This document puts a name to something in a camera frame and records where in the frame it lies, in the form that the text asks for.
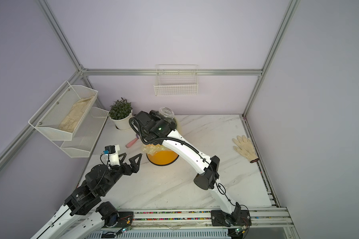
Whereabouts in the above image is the glass oatmeal jar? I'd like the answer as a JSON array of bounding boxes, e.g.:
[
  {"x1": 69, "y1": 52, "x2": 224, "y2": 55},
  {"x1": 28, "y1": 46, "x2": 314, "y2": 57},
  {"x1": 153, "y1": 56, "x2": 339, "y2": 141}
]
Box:
[{"x1": 159, "y1": 107, "x2": 175, "y2": 119}]

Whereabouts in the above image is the upper white mesh shelf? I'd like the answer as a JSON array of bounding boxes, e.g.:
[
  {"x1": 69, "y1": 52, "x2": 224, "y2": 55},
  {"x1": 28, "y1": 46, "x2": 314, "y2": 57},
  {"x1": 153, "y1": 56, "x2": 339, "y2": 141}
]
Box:
[{"x1": 29, "y1": 81, "x2": 98, "y2": 141}]

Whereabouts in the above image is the potted green plant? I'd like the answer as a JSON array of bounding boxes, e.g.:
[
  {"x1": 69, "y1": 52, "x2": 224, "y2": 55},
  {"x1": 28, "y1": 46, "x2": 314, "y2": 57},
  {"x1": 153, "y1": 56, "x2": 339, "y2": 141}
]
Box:
[{"x1": 109, "y1": 98, "x2": 133, "y2": 130}]

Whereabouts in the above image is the lower white mesh shelf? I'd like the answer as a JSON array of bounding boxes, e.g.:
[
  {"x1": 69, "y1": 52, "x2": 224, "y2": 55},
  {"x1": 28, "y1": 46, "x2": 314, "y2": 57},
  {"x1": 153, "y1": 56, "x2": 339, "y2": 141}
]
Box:
[{"x1": 60, "y1": 107, "x2": 108, "y2": 158}]

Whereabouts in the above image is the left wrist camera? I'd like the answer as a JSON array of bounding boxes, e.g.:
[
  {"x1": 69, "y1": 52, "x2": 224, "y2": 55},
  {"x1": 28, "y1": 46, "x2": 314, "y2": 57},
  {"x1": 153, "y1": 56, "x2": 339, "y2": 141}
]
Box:
[{"x1": 100, "y1": 145, "x2": 120, "y2": 167}]

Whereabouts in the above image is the aluminium mounting rail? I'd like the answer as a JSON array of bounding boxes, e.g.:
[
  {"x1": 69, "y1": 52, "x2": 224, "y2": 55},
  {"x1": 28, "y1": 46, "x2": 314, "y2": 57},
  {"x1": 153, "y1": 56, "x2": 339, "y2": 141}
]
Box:
[{"x1": 85, "y1": 208, "x2": 299, "y2": 239}]

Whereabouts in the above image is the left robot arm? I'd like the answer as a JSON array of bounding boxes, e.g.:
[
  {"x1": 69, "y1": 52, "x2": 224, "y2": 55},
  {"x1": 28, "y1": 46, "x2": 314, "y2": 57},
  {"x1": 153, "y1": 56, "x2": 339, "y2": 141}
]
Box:
[{"x1": 33, "y1": 153, "x2": 143, "y2": 239}]

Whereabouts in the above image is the beige cloth in shelf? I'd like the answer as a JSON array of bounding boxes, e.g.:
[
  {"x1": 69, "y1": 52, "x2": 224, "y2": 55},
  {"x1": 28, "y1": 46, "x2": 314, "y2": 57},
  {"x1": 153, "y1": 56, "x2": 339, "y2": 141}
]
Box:
[{"x1": 58, "y1": 96, "x2": 94, "y2": 133}]

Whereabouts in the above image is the white mesh shelf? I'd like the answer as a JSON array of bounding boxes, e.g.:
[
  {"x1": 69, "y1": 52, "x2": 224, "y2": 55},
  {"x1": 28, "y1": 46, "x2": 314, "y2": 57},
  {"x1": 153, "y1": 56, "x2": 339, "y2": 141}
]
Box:
[
  {"x1": 29, "y1": 81, "x2": 98, "y2": 141},
  {"x1": 60, "y1": 107, "x2": 108, "y2": 158}
]

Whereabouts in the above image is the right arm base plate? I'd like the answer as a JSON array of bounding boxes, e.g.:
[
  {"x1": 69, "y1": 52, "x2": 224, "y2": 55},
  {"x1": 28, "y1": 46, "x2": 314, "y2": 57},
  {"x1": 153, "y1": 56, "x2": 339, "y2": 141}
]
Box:
[{"x1": 210, "y1": 210, "x2": 252, "y2": 227}]

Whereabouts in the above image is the orange trash bin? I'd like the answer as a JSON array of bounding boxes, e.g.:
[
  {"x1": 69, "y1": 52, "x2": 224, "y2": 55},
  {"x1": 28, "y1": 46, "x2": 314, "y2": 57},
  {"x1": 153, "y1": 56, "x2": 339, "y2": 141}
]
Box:
[{"x1": 146, "y1": 150, "x2": 179, "y2": 166}]

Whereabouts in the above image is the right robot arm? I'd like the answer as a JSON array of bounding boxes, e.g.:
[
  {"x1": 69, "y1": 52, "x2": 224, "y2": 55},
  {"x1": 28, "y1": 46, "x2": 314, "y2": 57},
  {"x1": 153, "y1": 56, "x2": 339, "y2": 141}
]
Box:
[{"x1": 129, "y1": 110, "x2": 241, "y2": 227}]

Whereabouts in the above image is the white work glove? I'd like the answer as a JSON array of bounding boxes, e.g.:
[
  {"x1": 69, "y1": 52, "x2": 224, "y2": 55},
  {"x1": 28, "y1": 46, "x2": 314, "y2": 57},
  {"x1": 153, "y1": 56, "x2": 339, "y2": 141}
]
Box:
[{"x1": 232, "y1": 135, "x2": 259, "y2": 163}]

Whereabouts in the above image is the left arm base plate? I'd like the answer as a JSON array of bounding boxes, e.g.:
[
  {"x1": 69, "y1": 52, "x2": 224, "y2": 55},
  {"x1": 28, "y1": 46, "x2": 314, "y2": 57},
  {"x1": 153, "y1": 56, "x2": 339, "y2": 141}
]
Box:
[{"x1": 104, "y1": 211, "x2": 134, "y2": 228}]

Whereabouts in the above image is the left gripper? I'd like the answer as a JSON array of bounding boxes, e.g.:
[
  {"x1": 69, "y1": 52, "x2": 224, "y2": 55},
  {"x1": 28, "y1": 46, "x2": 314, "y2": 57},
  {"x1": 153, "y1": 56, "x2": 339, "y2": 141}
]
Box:
[{"x1": 100, "y1": 153, "x2": 142, "y2": 195}]

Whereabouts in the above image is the white wire wall basket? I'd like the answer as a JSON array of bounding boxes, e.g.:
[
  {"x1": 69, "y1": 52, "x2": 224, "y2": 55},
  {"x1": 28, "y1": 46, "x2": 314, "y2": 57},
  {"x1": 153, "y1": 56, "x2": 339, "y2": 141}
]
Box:
[{"x1": 154, "y1": 64, "x2": 198, "y2": 97}]

